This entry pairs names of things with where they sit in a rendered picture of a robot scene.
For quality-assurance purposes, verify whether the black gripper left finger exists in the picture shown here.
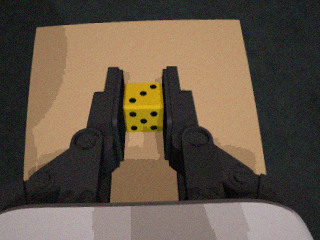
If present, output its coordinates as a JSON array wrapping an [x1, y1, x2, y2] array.
[[0, 67, 126, 211]]

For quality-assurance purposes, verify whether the tan mat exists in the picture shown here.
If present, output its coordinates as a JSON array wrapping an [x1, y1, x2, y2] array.
[[23, 20, 266, 203]]

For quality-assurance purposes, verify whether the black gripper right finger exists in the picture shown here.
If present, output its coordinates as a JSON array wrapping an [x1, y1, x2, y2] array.
[[162, 66, 311, 231]]

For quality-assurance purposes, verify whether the yellow die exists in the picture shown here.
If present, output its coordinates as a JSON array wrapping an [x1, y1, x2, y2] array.
[[123, 83, 164, 132]]

